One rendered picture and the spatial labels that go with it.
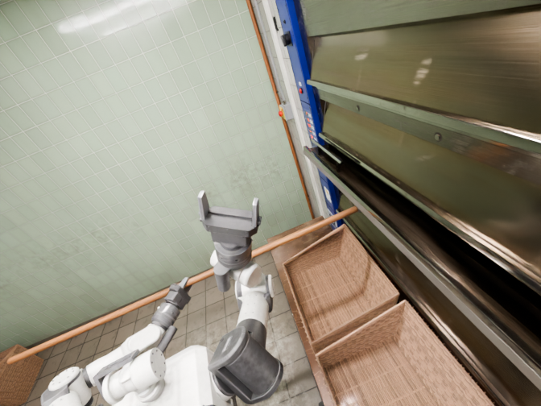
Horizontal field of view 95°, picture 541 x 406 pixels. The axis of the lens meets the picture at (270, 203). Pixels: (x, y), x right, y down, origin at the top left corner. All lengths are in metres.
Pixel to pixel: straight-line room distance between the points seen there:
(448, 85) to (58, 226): 2.76
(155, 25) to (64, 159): 1.19
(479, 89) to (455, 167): 0.21
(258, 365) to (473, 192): 0.63
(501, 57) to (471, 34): 0.08
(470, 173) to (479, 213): 0.09
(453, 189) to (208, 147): 1.82
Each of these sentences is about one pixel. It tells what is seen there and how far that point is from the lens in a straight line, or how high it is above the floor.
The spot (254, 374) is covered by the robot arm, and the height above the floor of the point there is 1.36.
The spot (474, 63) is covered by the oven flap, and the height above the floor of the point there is 1.81.
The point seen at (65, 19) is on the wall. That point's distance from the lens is 2.24.
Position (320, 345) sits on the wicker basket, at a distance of 1.44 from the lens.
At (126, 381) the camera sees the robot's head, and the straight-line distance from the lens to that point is 0.71.
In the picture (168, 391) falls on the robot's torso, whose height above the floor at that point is 1.40.
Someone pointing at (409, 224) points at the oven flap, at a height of 1.41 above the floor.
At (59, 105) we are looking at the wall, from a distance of 2.34.
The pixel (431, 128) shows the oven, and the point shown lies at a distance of 0.73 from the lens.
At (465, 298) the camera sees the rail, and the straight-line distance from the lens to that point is 0.66.
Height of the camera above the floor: 1.98
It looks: 34 degrees down
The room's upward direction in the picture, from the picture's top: 22 degrees counter-clockwise
